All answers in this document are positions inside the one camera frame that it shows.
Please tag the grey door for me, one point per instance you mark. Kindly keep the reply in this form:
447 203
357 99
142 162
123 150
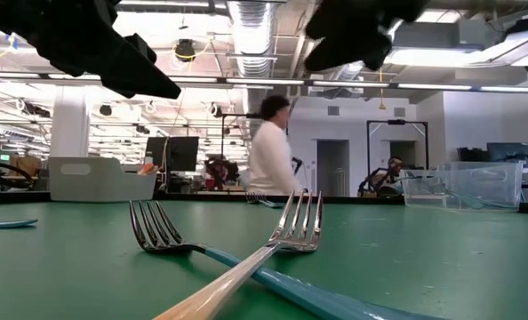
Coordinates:
402 151
333 169

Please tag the clear plastic bin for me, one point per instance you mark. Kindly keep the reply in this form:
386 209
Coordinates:
504 178

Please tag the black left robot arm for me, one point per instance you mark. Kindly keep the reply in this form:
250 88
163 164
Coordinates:
2 13

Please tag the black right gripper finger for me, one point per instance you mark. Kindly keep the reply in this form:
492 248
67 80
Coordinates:
348 51

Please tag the silver ventilation duct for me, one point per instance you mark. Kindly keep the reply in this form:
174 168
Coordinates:
357 73
250 44

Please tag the black background rig frame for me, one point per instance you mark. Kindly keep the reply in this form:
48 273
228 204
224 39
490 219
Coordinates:
235 116
397 122

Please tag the cardboard box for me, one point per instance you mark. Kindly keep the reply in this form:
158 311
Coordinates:
24 165

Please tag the black monitor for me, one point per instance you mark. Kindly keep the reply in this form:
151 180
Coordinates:
179 153
506 151

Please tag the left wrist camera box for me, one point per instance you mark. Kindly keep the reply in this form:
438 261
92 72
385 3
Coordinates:
141 46

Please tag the white round column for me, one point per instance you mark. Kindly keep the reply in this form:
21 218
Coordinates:
68 129

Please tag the white plastic bin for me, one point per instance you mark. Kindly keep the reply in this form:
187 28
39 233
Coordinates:
104 182

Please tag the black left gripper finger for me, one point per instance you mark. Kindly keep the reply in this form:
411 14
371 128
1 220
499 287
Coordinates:
144 80

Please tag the frame bar with light strips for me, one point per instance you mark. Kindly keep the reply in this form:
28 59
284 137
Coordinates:
264 81

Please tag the black ceiling fixture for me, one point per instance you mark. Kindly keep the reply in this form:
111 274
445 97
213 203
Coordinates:
185 50

